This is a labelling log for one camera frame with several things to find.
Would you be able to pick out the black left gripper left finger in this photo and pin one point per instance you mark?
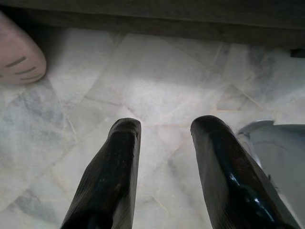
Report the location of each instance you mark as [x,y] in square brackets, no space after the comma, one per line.
[112,181]

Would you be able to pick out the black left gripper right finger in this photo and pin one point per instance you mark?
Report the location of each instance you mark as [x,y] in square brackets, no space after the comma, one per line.
[228,181]

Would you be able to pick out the pink cat face pillow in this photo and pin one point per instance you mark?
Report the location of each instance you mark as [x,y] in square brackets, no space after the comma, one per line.
[16,52]

